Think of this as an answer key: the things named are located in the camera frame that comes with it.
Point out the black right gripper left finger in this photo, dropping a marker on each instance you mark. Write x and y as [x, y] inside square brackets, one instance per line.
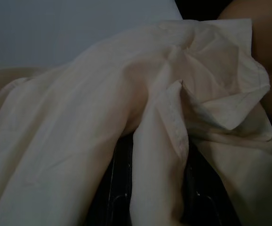
[117, 195]

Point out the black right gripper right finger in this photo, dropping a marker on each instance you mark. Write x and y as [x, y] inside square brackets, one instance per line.
[204, 200]

